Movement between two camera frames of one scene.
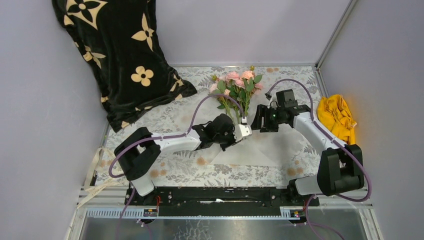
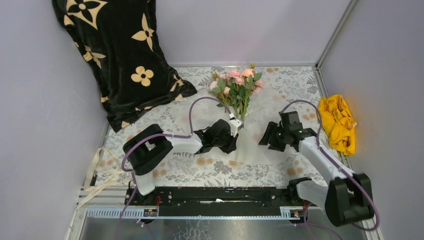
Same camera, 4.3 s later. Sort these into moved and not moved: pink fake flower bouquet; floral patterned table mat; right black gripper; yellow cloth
Moved: right black gripper
Not moved: pink fake flower bouquet; floral patterned table mat; yellow cloth
